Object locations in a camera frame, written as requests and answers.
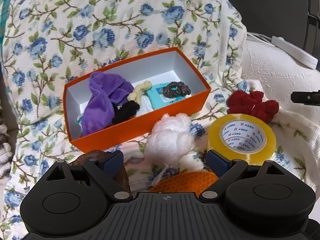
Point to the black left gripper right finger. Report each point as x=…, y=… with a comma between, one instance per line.
x=227, y=171

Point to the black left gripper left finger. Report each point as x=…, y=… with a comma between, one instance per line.
x=112, y=189

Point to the white fluffy plush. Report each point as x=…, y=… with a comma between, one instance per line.
x=169, y=141

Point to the purple cloth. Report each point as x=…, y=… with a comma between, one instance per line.
x=108, y=90

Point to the teal packaged face mask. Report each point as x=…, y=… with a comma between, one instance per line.
x=79, y=118

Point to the brown wooden block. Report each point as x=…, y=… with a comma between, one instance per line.
x=111, y=163

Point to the yellow tape roll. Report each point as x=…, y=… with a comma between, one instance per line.
x=241, y=136

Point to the orange honeycomb silicone mat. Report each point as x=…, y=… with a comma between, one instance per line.
x=196, y=181

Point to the black fuzzy scrunchie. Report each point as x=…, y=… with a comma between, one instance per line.
x=125, y=112

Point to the red knitted chicken toy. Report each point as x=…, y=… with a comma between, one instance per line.
x=252, y=104

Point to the cream knotted scrunchie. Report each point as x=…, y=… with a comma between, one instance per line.
x=138, y=91

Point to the blue tissue pack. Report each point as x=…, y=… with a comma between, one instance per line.
x=158, y=100

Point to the brown satin scrunchie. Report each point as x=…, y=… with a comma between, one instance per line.
x=176, y=89

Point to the brown white striped plush blanket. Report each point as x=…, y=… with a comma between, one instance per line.
x=5, y=147

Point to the white embossed sofa cover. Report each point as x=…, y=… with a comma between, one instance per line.
x=280, y=75

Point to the orange cardboard box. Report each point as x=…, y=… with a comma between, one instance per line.
x=162, y=66

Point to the white power strip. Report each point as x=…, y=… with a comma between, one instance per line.
x=295, y=52

